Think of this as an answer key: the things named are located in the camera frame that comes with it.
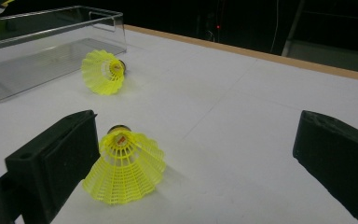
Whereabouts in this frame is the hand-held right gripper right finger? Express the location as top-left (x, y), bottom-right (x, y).
top-left (292, 109), bottom-right (358, 224)

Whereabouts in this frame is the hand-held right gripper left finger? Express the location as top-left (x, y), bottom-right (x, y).
top-left (0, 109), bottom-right (102, 224)

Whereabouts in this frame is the clear plastic container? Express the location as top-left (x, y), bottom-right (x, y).
top-left (0, 5), bottom-right (128, 103)

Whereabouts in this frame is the white table cover sheet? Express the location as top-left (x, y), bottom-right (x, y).
top-left (0, 26), bottom-right (358, 224)

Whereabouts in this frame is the white metal stand frame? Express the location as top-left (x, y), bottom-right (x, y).
top-left (281, 0), bottom-right (358, 76)

